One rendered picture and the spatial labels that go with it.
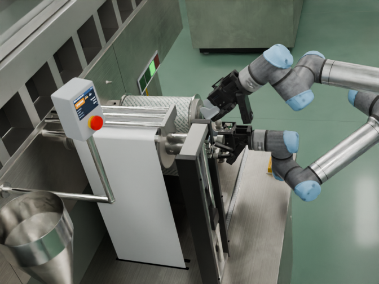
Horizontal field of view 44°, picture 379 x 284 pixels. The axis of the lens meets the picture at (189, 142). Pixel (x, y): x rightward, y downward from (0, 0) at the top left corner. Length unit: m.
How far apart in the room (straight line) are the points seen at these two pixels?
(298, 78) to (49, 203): 0.76
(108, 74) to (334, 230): 1.68
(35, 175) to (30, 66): 0.29
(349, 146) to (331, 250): 1.20
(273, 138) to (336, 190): 1.49
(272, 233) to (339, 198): 1.42
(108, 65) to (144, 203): 0.54
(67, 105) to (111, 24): 0.92
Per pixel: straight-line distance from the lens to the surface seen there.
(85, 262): 1.63
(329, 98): 3.84
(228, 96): 1.42
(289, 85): 1.34
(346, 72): 1.42
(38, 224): 1.04
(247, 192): 1.75
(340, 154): 1.61
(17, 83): 1.26
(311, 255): 2.70
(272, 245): 1.58
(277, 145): 1.59
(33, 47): 1.32
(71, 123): 0.91
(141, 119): 1.25
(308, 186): 1.56
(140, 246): 1.54
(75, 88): 0.90
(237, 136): 1.62
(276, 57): 1.32
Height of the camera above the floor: 2.13
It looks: 38 degrees down
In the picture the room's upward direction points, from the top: 11 degrees counter-clockwise
